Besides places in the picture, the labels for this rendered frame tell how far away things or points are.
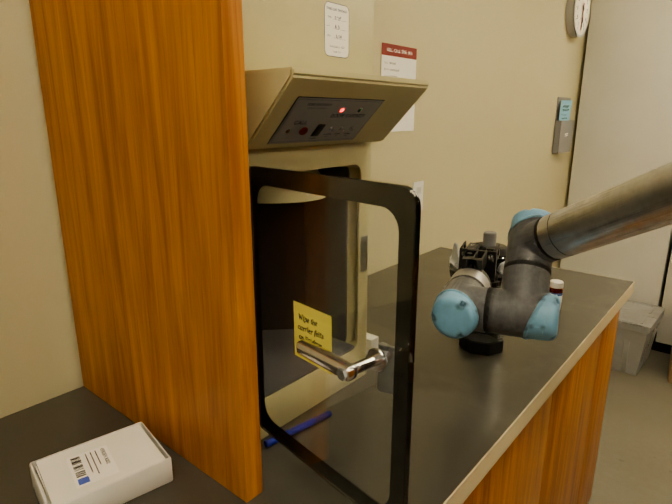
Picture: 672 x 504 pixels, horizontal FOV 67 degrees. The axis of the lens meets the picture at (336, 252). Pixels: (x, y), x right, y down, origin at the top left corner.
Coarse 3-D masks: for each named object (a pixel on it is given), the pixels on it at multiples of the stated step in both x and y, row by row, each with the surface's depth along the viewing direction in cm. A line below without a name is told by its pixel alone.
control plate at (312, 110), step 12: (300, 96) 64; (300, 108) 67; (312, 108) 68; (324, 108) 70; (336, 108) 72; (348, 108) 74; (372, 108) 78; (288, 120) 68; (300, 120) 69; (312, 120) 71; (324, 120) 73; (336, 120) 75; (348, 120) 77; (360, 120) 79; (276, 132) 68; (312, 132) 74; (324, 132) 76; (336, 132) 78; (348, 132) 80
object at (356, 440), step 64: (256, 192) 68; (320, 192) 58; (384, 192) 50; (256, 256) 71; (320, 256) 60; (384, 256) 52; (384, 320) 53; (320, 384) 64; (384, 384) 55; (320, 448) 67; (384, 448) 57
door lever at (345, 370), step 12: (300, 348) 57; (312, 348) 56; (372, 348) 55; (312, 360) 56; (324, 360) 54; (336, 360) 53; (360, 360) 54; (372, 360) 54; (384, 360) 54; (336, 372) 52; (348, 372) 51; (360, 372) 53
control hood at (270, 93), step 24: (264, 72) 63; (288, 72) 60; (312, 72) 62; (336, 72) 66; (264, 96) 64; (288, 96) 63; (312, 96) 66; (336, 96) 70; (360, 96) 73; (384, 96) 77; (408, 96) 82; (264, 120) 65; (384, 120) 85; (264, 144) 69; (288, 144) 73; (312, 144) 78
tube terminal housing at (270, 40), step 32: (256, 0) 68; (288, 0) 72; (320, 0) 77; (352, 0) 83; (256, 32) 69; (288, 32) 73; (320, 32) 78; (352, 32) 84; (256, 64) 70; (288, 64) 74; (320, 64) 80; (352, 64) 85; (256, 160) 73; (288, 160) 78; (320, 160) 83; (352, 160) 90
